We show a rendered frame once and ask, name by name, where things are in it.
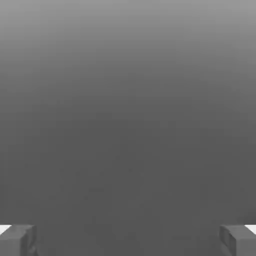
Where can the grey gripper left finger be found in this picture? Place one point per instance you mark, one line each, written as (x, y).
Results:
(14, 243)

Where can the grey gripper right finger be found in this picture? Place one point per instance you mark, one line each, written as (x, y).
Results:
(243, 243)

